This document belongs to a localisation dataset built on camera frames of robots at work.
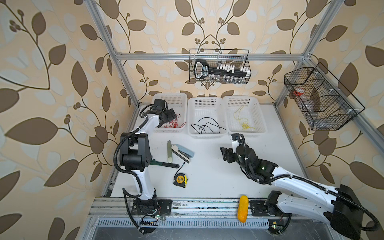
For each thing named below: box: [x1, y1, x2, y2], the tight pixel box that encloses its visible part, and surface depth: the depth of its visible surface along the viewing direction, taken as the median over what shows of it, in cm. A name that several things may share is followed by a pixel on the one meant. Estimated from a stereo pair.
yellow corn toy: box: [237, 195, 249, 224], surface depth 73 cm
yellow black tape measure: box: [173, 173, 188, 188], surface depth 82 cm
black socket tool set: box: [194, 59, 251, 80], surface depth 85 cm
